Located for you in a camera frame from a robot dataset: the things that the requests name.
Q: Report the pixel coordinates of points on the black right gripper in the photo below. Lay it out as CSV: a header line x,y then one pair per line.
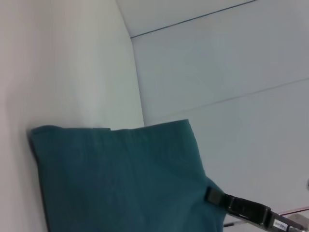
x,y
282,223

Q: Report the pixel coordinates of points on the teal blue t-shirt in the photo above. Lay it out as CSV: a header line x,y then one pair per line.
x,y
120,181

